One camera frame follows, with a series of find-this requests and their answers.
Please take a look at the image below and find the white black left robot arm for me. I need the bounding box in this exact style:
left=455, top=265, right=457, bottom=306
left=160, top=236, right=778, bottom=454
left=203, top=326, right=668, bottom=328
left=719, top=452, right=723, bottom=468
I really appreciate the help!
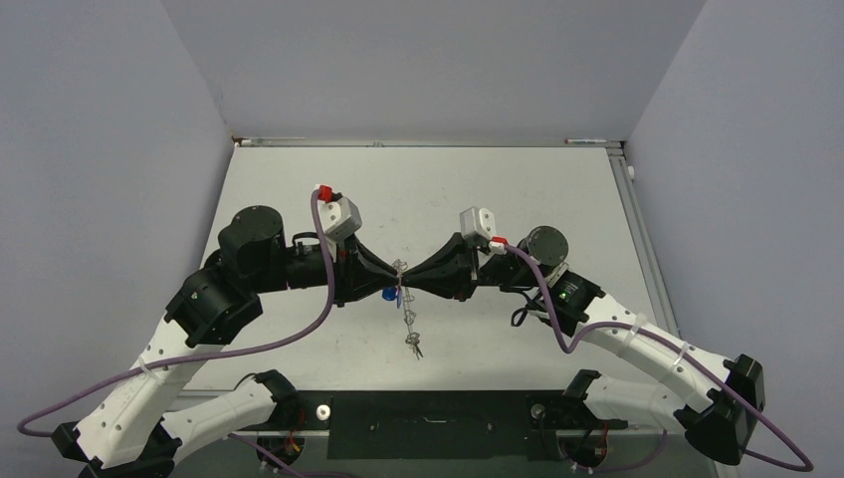
left=51, top=198, right=397, bottom=477

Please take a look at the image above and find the aluminium right side rail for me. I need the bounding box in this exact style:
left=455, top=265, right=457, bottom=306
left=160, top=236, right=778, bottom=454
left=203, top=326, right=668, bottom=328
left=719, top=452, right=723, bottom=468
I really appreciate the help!
left=606, top=142, right=681, bottom=337

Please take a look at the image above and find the pink white marker pen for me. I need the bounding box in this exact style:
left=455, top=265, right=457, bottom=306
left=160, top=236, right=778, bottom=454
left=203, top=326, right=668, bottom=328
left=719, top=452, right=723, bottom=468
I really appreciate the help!
left=564, top=138, right=610, bottom=146

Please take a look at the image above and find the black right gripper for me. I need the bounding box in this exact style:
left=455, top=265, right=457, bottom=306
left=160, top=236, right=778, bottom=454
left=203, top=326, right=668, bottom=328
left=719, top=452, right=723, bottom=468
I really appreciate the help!
left=402, top=232, right=545, bottom=300

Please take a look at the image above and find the aluminium rail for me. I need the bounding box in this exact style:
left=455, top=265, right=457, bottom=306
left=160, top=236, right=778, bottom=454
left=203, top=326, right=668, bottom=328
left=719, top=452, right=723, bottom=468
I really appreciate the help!
left=606, top=142, right=681, bottom=337
left=233, top=137, right=623, bottom=149

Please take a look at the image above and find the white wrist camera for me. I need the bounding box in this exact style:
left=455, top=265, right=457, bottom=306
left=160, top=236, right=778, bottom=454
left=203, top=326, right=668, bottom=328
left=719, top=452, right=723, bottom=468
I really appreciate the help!
left=459, top=206, right=508, bottom=255
left=316, top=184, right=363, bottom=242

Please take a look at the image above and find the aluminium back rail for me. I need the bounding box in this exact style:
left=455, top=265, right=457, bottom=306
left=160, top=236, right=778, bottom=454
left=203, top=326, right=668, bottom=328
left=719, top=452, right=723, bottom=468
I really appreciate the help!
left=233, top=137, right=623, bottom=149

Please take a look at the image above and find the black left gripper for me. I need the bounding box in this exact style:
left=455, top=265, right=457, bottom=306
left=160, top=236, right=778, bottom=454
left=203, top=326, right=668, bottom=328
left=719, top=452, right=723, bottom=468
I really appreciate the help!
left=249, top=231, right=399, bottom=307

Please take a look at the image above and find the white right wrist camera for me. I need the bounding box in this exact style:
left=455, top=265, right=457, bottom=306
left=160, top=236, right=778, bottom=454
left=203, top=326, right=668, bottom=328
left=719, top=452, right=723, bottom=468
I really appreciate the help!
left=459, top=206, right=508, bottom=255

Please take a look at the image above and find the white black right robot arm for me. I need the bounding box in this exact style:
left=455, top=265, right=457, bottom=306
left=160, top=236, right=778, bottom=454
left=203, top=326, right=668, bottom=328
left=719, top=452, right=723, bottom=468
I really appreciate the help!
left=400, top=226, right=764, bottom=466

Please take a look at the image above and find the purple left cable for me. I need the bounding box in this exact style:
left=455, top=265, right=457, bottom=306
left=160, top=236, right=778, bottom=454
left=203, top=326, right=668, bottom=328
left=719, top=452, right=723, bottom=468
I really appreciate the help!
left=17, top=189, right=338, bottom=439

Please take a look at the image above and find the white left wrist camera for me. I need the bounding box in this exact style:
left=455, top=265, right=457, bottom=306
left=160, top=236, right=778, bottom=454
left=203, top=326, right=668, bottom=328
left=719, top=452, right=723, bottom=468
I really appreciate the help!
left=316, top=184, right=363, bottom=242

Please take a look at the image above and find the purple cable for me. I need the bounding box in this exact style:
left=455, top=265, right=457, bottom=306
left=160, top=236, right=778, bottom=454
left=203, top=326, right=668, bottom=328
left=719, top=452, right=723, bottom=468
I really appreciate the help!
left=17, top=189, right=338, bottom=439
left=504, top=244, right=815, bottom=473

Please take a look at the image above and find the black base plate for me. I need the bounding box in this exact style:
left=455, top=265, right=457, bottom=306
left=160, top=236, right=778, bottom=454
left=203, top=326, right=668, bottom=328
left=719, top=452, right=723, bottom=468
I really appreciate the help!
left=256, top=390, right=628, bottom=461

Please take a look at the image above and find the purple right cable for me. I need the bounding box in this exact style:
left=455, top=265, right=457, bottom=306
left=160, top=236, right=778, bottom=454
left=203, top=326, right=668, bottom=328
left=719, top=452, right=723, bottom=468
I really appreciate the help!
left=504, top=244, right=815, bottom=473

